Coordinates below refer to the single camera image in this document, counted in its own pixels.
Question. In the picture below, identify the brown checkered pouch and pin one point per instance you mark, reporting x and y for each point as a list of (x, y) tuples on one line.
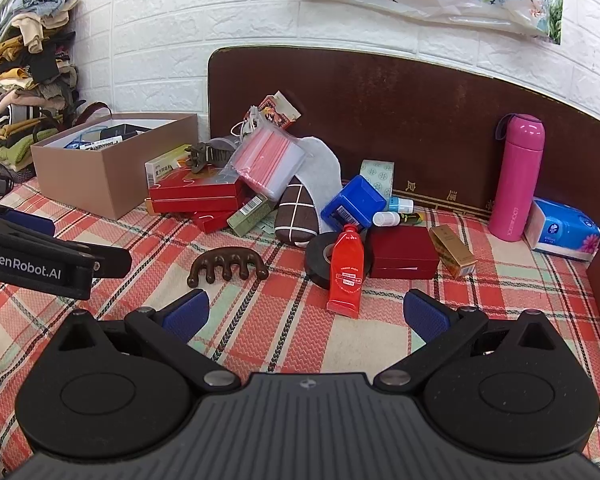
[(295, 210)]

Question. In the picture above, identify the white capped marker pen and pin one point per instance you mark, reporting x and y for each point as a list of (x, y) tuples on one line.
[(386, 218)]

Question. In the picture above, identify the blue plastic box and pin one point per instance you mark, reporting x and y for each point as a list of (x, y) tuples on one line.
[(352, 202)]

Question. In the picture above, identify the red tube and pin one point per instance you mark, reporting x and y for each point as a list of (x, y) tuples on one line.
[(346, 275)]

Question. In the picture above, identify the white green medicine box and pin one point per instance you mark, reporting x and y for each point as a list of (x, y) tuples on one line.
[(166, 164)]

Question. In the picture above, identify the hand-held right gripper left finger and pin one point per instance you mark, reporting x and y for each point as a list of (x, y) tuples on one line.
[(187, 312)]

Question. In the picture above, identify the small white bottle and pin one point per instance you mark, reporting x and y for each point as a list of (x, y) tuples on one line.
[(401, 205)]

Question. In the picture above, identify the blue white tissue packet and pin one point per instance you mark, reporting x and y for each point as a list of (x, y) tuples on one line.
[(562, 230)]

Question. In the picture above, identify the white insole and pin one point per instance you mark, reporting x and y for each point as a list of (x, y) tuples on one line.
[(322, 170)]

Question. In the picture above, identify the flat red box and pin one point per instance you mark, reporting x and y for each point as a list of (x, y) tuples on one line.
[(215, 221), (195, 205), (195, 187)]

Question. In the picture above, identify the black tape roll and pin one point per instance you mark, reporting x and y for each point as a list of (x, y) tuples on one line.
[(317, 260)]

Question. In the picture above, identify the white blue box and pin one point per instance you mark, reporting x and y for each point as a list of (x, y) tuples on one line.
[(97, 144)]

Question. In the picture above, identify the pink thermos bottle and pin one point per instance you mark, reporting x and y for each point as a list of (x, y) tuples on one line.
[(517, 180)]

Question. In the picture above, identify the brown hair claw clip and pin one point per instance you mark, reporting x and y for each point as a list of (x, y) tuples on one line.
[(200, 156)]

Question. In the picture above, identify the brown wooden headboard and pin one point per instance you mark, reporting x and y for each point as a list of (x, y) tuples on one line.
[(405, 110)]

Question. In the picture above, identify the brown cardboard box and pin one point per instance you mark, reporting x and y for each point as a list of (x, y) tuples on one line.
[(90, 180)]

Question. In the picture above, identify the red plaid blanket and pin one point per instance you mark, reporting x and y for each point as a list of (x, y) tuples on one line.
[(280, 320)]

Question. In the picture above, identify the orange printed card box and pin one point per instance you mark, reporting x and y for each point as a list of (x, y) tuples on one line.
[(280, 110)]

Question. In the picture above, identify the bag of red zip bags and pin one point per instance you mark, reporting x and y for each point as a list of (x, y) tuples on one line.
[(267, 160)]

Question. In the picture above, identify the pile of clothes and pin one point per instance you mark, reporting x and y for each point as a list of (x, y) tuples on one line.
[(27, 75)]

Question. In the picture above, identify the gold carton box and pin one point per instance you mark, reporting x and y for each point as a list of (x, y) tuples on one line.
[(452, 252)]

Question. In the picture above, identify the green printed tape roll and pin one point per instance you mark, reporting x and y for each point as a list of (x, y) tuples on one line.
[(377, 175)]

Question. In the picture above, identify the black power adapter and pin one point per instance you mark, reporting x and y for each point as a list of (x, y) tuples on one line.
[(0, 184)]

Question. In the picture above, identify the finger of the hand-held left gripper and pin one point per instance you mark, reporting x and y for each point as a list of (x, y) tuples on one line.
[(111, 264), (30, 223)]

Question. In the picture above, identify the black box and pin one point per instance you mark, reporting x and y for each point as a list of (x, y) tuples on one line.
[(122, 131)]

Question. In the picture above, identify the brown wooden massage comb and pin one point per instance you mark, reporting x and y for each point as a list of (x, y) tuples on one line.
[(227, 262)]

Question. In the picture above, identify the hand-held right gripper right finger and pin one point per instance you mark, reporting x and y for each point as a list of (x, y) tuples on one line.
[(425, 315)]

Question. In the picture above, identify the dark red box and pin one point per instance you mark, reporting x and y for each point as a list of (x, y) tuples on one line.
[(402, 252)]

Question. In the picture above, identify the olive green box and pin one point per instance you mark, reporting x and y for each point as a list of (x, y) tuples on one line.
[(250, 215)]

